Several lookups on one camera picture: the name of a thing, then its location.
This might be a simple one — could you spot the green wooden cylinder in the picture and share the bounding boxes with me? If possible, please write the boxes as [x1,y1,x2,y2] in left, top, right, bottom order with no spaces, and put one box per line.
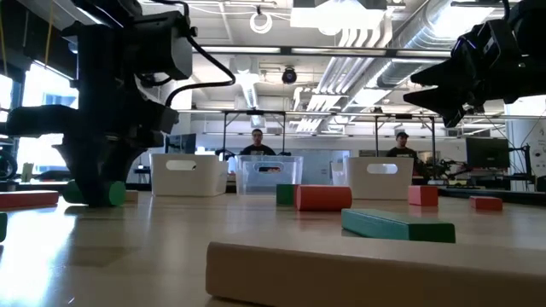
[62,180,128,207]

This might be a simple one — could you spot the red wooden cube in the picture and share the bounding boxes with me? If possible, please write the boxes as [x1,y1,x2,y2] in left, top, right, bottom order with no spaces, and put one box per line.
[407,184,440,208]

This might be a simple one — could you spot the long green wooden block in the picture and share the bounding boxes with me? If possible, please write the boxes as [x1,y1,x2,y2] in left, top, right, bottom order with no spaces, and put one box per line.
[340,207,457,245]

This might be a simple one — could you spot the clear plastic bin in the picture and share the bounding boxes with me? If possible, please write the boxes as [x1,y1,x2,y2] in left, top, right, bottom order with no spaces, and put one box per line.
[234,154,305,196]

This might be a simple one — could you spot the long natural wooden block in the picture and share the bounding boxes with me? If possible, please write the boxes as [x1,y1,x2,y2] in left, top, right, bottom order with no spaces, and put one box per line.
[205,240,546,307]

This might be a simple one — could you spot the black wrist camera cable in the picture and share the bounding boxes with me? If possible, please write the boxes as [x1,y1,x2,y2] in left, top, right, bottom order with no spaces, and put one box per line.
[164,33,238,107]

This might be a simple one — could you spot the red wooden cylinder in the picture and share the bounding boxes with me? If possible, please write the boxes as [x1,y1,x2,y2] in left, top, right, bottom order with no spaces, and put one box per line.
[293,183,354,213]

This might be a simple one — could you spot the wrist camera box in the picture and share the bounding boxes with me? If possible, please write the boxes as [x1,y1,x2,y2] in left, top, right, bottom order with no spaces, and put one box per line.
[450,19,511,59]
[126,11,194,83]

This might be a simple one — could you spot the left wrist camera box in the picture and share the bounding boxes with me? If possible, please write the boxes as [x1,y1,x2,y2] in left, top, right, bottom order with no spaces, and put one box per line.
[126,11,194,83]

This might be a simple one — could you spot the white plastic bin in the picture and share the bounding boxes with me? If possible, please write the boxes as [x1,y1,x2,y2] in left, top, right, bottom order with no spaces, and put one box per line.
[149,153,229,198]
[331,156,415,201]

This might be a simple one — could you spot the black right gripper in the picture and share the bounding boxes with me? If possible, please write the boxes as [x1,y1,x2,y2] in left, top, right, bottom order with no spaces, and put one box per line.
[402,50,546,130]

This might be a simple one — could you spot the small yellow-green box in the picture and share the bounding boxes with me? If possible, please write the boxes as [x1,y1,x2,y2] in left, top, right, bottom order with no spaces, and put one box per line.
[20,161,36,184]

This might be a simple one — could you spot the black workstation frame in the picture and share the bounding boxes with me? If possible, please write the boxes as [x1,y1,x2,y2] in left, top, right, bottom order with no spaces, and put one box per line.
[374,113,438,180]
[220,108,288,157]

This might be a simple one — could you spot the small red wooden block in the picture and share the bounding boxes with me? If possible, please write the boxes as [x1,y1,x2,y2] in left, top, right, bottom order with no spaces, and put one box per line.
[468,194,504,212]

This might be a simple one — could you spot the linear ceiling light fixture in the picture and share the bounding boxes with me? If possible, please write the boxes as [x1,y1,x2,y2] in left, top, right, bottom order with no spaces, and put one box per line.
[191,44,454,60]

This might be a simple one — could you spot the black aluminium table frame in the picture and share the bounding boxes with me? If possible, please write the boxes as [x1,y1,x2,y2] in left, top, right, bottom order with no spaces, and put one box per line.
[0,180,546,205]

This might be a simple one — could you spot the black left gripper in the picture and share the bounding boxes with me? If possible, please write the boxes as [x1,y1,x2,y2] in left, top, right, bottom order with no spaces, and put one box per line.
[0,23,181,208]

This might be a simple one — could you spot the long red wooden block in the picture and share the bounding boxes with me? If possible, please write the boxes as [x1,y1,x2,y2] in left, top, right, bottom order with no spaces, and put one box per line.
[0,189,61,211]

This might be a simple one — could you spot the silver ventilation duct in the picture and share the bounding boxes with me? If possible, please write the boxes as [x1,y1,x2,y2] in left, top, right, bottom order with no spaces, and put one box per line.
[375,0,460,90]

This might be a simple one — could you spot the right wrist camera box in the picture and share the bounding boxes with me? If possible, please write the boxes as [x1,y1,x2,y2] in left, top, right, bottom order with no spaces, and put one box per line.
[450,19,511,59]

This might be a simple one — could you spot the green wooden cube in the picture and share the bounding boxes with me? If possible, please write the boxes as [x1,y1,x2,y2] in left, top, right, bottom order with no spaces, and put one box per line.
[275,183,299,207]

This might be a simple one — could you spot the black computer monitor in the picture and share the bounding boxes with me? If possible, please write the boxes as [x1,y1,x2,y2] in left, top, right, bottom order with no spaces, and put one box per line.
[465,136,511,170]

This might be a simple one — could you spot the white cable coil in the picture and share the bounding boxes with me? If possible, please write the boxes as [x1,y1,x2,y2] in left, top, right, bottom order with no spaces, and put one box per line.
[248,4,274,35]

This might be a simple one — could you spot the black overhead camera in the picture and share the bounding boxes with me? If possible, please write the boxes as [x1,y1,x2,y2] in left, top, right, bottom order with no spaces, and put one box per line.
[281,66,299,86]

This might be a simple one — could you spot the person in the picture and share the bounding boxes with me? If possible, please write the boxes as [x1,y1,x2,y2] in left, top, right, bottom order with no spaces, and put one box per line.
[385,130,427,178]
[240,128,277,157]

